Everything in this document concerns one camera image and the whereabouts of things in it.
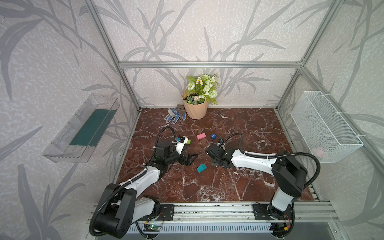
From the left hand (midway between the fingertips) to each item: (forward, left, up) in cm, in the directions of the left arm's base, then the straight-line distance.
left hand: (193, 147), depth 83 cm
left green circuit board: (-36, +19, -13) cm, 43 cm away
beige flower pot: (+30, 0, -3) cm, 30 cm away
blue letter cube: (+15, -13, -12) cm, 23 cm away
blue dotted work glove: (+36, +18, -12) cm, 42 cm away
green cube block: (+11, +4, -13) cm, 17 cm away
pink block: (+15, -4, -12) cm, 20 cm away
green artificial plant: (+34, -6, +15) cm, 38 cm away
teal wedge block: (-7, -5, -11) cm, 14 cm away
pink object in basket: (-6, -62, +9) cm, 63 cm away
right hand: (0, -14, -9) cm, 16 cm away
